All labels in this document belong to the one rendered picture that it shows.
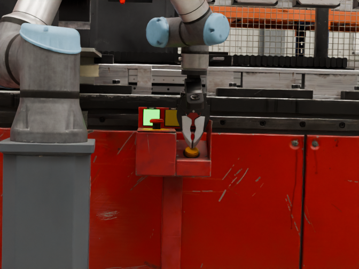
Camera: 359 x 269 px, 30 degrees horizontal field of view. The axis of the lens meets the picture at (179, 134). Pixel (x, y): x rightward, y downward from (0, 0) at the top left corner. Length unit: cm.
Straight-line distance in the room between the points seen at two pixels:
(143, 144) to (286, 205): 54
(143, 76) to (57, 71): 86
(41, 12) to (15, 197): 41
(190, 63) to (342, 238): 74
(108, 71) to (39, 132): 88
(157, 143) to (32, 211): 56
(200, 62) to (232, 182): 43
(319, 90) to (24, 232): 120
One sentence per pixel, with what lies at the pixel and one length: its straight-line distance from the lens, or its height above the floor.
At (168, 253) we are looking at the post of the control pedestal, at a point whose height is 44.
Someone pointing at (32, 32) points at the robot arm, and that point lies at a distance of 131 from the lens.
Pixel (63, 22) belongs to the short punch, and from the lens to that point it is 219.
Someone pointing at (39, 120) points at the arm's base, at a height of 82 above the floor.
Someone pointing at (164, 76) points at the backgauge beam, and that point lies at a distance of 239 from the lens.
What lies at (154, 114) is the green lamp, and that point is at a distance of 191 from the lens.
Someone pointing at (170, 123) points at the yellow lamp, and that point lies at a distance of 191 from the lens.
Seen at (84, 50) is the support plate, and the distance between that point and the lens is 190.
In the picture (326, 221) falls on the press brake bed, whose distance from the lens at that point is 211.
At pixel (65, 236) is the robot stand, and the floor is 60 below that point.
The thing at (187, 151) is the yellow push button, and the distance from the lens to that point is 183.
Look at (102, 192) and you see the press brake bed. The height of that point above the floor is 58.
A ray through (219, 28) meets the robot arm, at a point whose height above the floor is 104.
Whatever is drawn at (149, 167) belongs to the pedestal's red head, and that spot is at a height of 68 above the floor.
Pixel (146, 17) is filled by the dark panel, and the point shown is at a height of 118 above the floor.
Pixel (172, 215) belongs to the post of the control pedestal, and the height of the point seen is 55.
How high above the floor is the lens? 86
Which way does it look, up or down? 3 degrees down
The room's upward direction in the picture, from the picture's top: 1 degrees clockwise
